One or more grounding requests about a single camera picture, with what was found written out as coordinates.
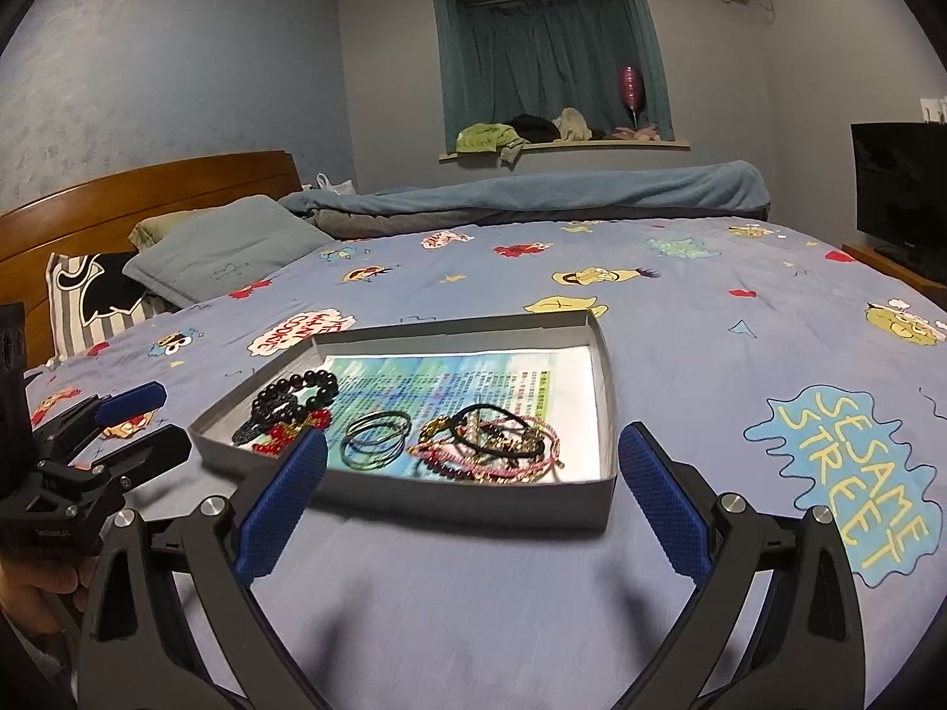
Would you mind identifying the white wall socket strip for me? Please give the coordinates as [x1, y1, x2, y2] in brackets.
[920, 96, 947, 124]

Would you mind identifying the pink cord bracelet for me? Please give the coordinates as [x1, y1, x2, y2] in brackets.
[406, 412, 568, 486]

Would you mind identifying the olive green pillow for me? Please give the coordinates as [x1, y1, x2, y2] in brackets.
[128, 208, 209, 251]

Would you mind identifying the blue cartoon bed sheet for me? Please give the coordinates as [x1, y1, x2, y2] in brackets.
[27, 220, 945, 708]

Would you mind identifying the black large bead bracelet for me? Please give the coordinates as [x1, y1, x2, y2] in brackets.
[249, 367, 340, 430]

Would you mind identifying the wooden headboard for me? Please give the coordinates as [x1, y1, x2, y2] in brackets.
[2, 151, 300, 367]

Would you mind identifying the wooden tv stand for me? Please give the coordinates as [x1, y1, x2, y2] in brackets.
[841, 244, 947, 309]

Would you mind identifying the beige cloth on sill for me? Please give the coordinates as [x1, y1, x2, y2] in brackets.
[554, 108, 594, 143]

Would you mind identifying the dark beaded gold bracelet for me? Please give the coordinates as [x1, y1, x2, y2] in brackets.
[417, 412, 475, 452]

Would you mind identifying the blue green printed paper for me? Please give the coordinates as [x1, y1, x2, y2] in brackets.
[295, 344, 602, 486]

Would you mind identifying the black cloth on sill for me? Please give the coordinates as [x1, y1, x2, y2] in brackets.
[507, 114, 560, 144]

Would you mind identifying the left hand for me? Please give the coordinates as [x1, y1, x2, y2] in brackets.
[0, 554, 96, 638]

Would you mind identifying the wooden window sill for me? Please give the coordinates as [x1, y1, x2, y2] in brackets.
[438, 140, 692, 163]

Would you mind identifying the black television screen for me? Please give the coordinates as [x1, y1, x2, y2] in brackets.
[851, 122, 947, 280]

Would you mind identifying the striped black white pillow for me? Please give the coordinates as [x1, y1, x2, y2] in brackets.
[45, 251, 173, 361]

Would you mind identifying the green cloth on sill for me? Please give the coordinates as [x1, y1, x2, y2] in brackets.
[454, 124, 528, 165]

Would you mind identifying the grey blue pillow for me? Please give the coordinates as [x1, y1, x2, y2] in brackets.
[124, 196, 332, 308]

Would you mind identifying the black cord charm bracelet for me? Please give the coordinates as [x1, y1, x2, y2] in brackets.
[446, 402, 546, 460]

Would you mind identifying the blue folded blanket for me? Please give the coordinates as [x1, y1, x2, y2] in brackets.
[279, 160, 771, 239]

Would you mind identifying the pink balloon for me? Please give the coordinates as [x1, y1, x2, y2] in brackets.
[620, 64, 645, 130]

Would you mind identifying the grey shallow cardboard box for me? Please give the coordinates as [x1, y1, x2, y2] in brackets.
[189, 311, 618, 532]

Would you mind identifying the red and gold bracelet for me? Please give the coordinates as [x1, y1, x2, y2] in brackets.
[250, 408, 336, 457]

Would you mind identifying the teal window curtain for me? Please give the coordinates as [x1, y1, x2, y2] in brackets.
[432, 0, 674, 147]

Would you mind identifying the silver metal ring bangle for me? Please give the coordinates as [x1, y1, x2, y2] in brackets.
[340, 411, 413, 471]

